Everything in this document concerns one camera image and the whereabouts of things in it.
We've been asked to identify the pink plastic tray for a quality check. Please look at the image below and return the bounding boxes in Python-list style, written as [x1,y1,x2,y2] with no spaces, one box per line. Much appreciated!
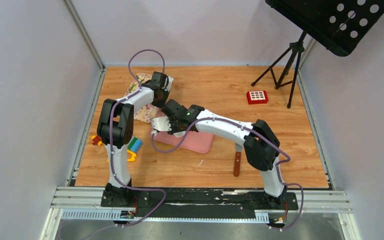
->
[153,131,214,154]

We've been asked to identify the white dough ball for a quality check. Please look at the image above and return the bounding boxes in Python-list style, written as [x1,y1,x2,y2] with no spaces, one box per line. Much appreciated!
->
[174,131,186,138]

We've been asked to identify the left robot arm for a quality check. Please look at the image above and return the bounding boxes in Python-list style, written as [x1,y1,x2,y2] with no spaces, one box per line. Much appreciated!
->
[96,71,174,207]

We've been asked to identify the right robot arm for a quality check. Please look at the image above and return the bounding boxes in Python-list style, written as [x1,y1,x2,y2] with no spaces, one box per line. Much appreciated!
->
[151,99,287,209]

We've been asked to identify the floral cutting mat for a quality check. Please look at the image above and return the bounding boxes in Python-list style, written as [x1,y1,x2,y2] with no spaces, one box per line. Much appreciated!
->
[125,73,160,123]

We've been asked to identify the blue green toy brick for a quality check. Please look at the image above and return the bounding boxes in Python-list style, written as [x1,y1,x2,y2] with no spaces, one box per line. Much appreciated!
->
[128,137,143,154]

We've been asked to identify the yellow triangular toy block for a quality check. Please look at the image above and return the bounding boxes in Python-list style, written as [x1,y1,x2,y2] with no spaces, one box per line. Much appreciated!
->
[112,149,137,163]

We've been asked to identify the red yellow toy piece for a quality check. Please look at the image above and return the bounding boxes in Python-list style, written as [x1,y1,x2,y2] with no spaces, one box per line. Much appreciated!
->
[91,135,105,147]

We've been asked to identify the red grid box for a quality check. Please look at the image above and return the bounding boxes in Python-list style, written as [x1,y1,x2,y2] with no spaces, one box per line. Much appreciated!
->
[246,90,269,105]

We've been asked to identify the black music stand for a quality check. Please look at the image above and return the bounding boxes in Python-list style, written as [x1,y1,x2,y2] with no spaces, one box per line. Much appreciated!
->
[251,0,384,91]

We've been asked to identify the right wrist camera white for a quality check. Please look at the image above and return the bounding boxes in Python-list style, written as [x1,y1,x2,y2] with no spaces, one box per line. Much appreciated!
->
[150,116,172,132]

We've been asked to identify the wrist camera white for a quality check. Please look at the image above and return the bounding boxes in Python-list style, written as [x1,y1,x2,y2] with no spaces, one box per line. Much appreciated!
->
[150,116,172,132]
[164,76,174,92]

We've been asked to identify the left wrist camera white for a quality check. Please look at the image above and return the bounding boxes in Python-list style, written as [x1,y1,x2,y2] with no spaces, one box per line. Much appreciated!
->
[164,76,174,92]

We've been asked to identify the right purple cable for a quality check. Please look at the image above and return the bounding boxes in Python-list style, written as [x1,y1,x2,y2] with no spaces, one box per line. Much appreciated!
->
[150,117,305,232]

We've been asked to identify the purple cable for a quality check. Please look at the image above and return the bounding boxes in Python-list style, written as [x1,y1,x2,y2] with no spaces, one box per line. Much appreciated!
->
[150,117,305,232]
[57,48,167,240]

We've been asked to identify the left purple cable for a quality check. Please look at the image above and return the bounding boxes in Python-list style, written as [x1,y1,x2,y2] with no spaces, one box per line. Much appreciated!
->
[57,48,167,240]

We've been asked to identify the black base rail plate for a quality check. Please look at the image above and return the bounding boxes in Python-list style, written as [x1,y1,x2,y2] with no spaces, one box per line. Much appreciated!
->
[100,186,299,219]

